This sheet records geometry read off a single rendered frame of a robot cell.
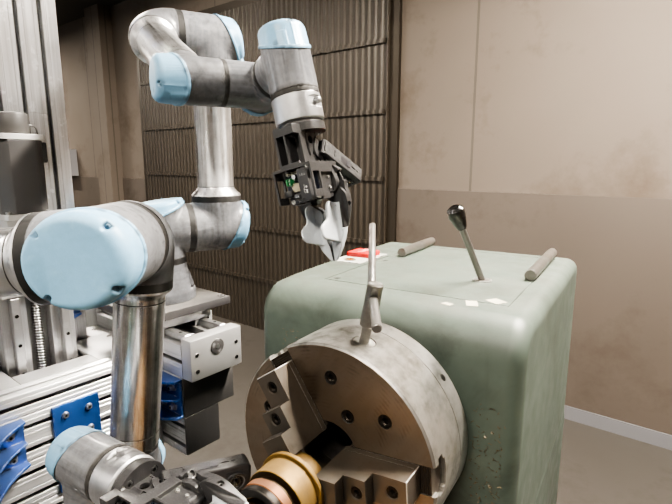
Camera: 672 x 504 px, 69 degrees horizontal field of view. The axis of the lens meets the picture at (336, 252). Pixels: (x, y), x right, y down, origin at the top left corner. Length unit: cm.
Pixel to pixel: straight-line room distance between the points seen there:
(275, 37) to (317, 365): 47
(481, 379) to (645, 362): 237
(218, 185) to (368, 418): 70
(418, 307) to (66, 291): 49
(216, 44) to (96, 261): 70
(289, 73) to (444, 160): 255
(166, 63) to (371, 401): 56
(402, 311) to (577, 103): 234
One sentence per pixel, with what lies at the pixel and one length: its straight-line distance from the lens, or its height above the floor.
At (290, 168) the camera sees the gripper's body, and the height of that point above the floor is 147.
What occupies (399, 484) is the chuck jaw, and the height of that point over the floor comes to 110.
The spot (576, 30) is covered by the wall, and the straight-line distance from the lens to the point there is 308.
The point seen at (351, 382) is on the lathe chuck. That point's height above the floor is 119.
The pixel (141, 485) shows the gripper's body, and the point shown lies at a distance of 70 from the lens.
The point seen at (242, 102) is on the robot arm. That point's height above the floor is 157.
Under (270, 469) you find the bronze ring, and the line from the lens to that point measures 64.
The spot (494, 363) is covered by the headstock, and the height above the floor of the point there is 120.
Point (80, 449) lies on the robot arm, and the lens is 76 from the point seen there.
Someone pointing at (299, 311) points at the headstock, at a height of 121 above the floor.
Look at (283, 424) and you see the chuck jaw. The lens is 67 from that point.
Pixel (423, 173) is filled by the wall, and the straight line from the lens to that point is 331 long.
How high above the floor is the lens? 148
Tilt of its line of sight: 10 degrees down
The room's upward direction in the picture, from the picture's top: straight up
